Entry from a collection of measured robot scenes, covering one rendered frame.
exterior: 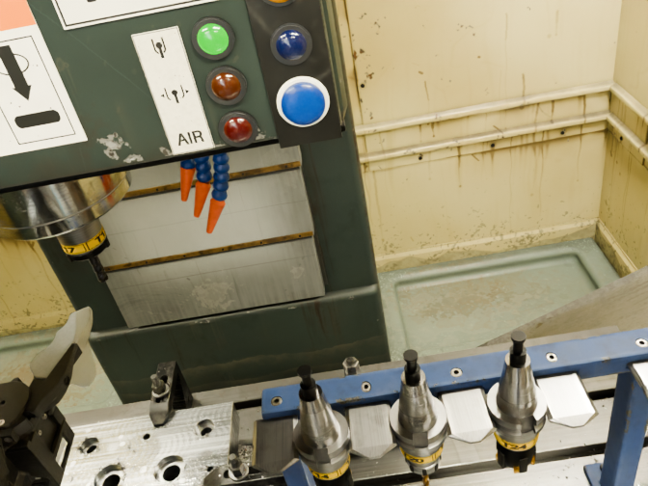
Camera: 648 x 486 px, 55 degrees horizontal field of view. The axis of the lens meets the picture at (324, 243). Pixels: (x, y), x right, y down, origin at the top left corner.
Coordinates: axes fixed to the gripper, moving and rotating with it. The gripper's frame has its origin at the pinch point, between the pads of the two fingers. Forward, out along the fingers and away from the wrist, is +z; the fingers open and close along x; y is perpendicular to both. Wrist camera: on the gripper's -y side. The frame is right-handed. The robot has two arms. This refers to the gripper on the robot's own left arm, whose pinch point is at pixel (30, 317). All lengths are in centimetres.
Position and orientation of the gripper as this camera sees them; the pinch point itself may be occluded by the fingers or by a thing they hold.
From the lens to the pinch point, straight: 65.1
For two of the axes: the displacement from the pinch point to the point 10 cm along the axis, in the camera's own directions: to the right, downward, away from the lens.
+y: 1.7, 7.7, 6.2
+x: 9.8, -1.8, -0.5
